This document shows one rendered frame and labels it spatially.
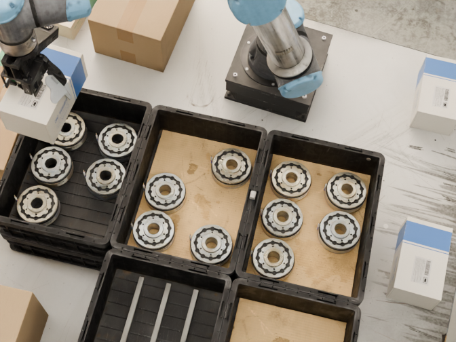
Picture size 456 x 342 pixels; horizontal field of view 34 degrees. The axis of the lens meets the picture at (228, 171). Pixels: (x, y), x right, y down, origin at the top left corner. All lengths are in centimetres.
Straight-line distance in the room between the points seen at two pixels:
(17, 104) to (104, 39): 57
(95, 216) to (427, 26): 192
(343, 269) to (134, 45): 87
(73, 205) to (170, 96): 48
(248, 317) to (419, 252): 48
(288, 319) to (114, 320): 41
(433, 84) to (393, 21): 115
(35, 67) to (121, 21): 58
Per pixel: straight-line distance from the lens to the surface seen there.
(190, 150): 196
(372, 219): 182
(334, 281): 185
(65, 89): 170
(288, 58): 181
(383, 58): 234
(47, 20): 149
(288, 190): 189
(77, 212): 192
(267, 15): 158
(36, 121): 169
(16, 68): 158
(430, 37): 333
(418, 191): 214
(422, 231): 199
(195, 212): 189
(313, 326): 181
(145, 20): 216
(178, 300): 181
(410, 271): 195
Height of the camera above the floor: 257
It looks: 64 degrees down
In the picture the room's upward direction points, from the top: 4 degrees clockwise
